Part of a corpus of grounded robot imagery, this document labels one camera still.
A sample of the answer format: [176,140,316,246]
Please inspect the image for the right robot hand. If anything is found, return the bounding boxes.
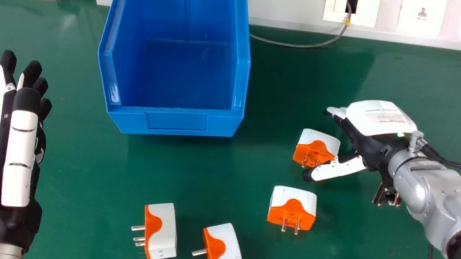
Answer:
[301,92,429,195]

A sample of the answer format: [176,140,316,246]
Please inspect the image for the white-and-orange plug adapter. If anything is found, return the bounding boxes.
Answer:
[292,127,342,172]
[265,185,320,237]
[128,199,183,259]
[191,219,248,259]

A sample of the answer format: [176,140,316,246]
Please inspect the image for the blue plastic bin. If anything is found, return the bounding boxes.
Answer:
[89,0,258,147]

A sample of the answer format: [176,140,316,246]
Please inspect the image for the grey cable with yellow plug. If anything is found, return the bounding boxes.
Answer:
[248,0,354,54]

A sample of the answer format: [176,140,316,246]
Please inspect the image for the white wall socket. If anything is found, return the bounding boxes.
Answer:
[396,0,448,36]

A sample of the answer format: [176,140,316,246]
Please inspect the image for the white socket with cable port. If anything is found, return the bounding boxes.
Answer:
[322,0,381,28]

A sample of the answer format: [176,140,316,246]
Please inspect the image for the white cable duct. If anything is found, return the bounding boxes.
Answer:
[11,0,461,52]

